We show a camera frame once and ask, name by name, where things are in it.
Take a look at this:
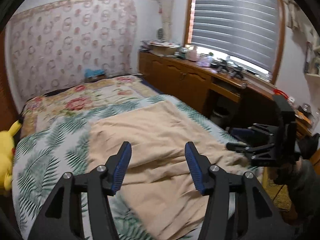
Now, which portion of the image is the beige printed t-shirt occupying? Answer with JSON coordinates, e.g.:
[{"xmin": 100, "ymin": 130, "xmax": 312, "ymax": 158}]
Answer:
[{"xmin": 88, "ymin": 100, "xmax": 248, "ymax": 239}]

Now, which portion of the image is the wooden sideboard cabinet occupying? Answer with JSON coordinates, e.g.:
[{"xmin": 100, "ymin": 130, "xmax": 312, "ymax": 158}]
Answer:
[{"xmin": 138, "ymin": 51, "xmax": 313, "ymax": 138}]

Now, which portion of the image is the palm leaf print blanket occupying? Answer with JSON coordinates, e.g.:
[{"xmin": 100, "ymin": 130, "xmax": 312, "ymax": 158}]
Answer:
[{"xmin": 12, "ymin": 95, "xmax": 235, "ymax": 239}]

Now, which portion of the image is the yellow Pikachu plush toy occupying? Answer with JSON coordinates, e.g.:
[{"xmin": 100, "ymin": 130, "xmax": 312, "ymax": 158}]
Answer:
[{"xmin": 0, "ymin": 121, "xmax": 22, "ymax": 196}]

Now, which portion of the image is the pink bottle on cabinet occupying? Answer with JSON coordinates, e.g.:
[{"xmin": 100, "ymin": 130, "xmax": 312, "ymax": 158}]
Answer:
[{"xmin": 187, "ymin": 46, "xmax": 199, "ymax": 62}]

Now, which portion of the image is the grey zebra window blind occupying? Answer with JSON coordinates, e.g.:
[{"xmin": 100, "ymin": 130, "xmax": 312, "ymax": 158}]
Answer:
[{"xmin": 191, "ymin": 0, "xmax": 279, "ymax": 72}]

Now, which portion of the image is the floral bed cover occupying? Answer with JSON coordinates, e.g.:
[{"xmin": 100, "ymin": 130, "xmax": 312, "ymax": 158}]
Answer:
[{"xmin": 21, "ymin": 75, "xmax": 159, "ymax": 138}]

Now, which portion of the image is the cardboard box on cabinet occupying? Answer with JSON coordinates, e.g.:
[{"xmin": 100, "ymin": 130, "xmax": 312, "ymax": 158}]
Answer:
[{"xmin": 141, "ymin": 40, "xmax": 181, "ymax": 56}]

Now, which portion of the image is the blue item on box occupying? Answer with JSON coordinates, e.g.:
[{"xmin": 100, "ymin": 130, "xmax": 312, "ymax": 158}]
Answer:
[{"xmin": 84, "ymin": 69, "xmax": 105, "ymax": 79}]

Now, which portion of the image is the circle pattern lace curtain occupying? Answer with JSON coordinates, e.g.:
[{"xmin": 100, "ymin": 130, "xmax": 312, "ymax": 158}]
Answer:
[{"xmin": 5, "ymin": 0, "xmax": 137, "ymax": 108}]

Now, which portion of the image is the beige tied side curtain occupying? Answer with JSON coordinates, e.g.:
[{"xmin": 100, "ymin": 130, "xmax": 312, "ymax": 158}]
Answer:
[{"xmin": 157, "ymin": 0, "xmax": 174, "ymax": 41}]

